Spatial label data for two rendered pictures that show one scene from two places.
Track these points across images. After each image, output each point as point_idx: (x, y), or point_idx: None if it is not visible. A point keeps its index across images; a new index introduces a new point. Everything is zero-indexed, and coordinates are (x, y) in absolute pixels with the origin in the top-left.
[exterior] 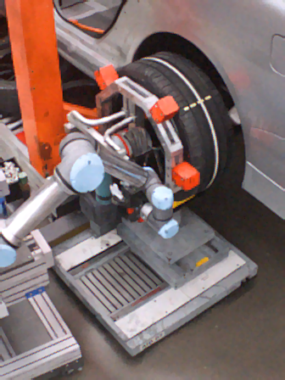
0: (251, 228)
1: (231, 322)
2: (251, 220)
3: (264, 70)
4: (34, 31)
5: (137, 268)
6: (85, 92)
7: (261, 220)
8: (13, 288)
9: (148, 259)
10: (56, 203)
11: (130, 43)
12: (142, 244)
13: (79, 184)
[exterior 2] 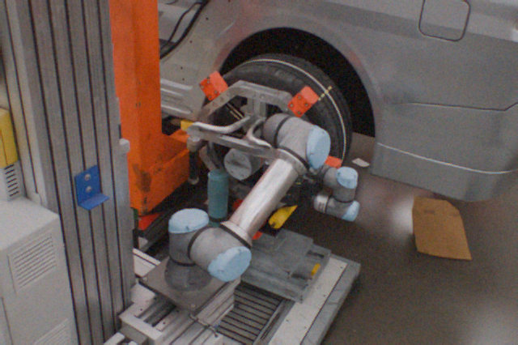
0: (326, 236)
1: (366, 323)
2: (321, 229)
3: (409, 39)
4: (142, 31)
5: (248, 295)
6: None
7: (331, 227)
8: (205, 321)
9: (261, 280)
10: (288, 187)
11: (216, 53)
12: (247, 269)
13: (316, 158)
